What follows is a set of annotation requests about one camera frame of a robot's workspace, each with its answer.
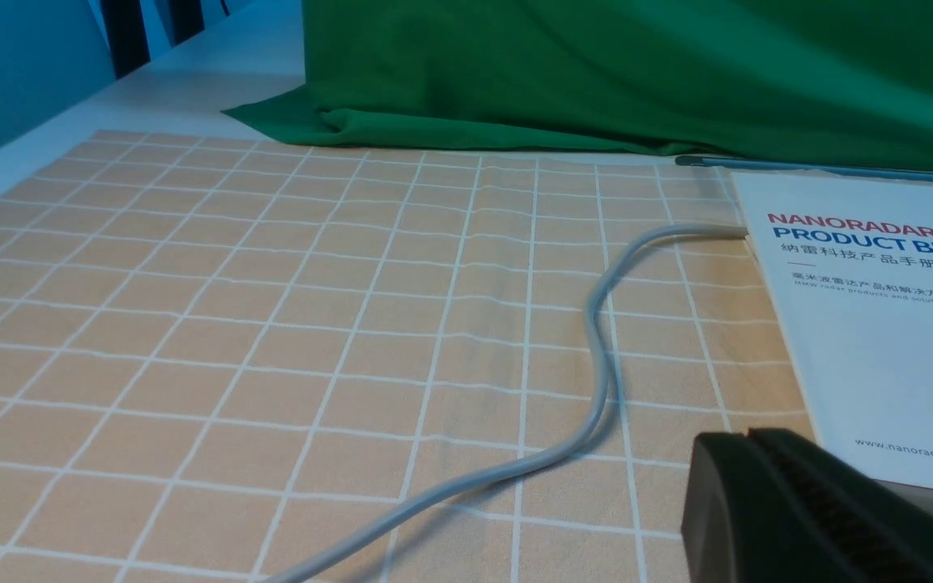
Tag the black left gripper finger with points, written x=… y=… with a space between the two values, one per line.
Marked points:
x=770 y=506

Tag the dark chair legs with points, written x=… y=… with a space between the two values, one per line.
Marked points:
x=138 y=31

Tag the orange checkered tablecloth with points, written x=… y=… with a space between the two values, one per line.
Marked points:
x=218 y=357

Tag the white product brochure booklet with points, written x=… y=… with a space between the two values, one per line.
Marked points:
x=848 y=265

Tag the green backdrop cloth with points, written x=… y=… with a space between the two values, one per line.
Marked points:
x=825 y=82

